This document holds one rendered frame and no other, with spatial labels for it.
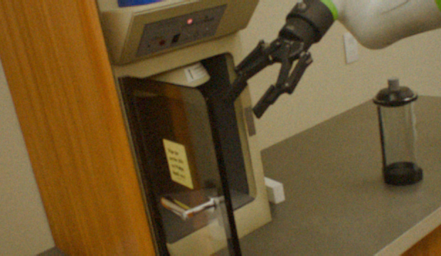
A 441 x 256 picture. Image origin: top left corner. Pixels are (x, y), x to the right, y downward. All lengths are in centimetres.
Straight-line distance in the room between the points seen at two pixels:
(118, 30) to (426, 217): 78
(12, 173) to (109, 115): 56
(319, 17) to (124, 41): 43
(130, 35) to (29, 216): 68
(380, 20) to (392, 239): 46
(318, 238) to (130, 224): 45
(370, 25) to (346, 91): 97
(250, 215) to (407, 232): 35
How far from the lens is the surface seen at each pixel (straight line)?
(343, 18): 130
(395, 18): 119
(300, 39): 120
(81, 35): 97
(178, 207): 89
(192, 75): 120
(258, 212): 135
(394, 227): 130
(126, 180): 101
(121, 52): 104
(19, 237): 154
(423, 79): 265
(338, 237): 128
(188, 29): 109
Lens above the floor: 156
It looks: 16 degrees down
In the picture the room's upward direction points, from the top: 11 degrees counter-clockwise
